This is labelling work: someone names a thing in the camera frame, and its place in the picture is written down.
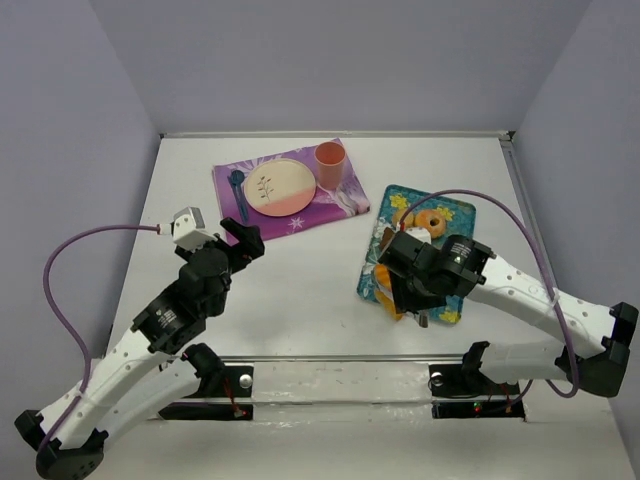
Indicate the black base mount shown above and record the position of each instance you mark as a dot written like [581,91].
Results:
[461,391]
[223,391]

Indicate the pink plastic cup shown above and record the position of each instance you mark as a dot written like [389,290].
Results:
[330,158]

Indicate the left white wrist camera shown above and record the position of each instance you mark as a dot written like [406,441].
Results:
[188,229]

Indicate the small round bun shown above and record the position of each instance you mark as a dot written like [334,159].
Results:
[402,218]

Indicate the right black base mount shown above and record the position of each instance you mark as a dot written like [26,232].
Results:
[461,391]

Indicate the teal floral tray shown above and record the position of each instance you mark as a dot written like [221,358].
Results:
[459,219]

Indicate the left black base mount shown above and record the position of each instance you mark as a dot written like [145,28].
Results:
[223,391]

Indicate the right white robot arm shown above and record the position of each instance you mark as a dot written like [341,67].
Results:
[589,344]

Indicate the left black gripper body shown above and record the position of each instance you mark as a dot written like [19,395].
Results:
[240,245]

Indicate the blue plastic spoon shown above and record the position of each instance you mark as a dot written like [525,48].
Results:
[236,179]

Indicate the dark brown bread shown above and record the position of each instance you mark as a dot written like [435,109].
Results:
[387,236]

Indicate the glazed donut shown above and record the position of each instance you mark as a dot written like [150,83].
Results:
[433,221]

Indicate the cream and pink plate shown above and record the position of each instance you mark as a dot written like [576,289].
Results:
[280,188]

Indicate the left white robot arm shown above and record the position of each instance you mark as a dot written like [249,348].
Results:
[157,360]

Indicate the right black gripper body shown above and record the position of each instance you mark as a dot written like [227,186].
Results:
[407,288]

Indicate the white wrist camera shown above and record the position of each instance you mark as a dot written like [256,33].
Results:
[416,234]
[188,229]

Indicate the orange croissant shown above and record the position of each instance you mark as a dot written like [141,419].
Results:
[382,291]

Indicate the purple floral placemat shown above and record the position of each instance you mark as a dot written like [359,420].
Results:
[323,208]

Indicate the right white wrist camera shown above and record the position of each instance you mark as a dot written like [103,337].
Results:
[416,234]

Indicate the metal tongs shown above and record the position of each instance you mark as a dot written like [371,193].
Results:
[423,319]

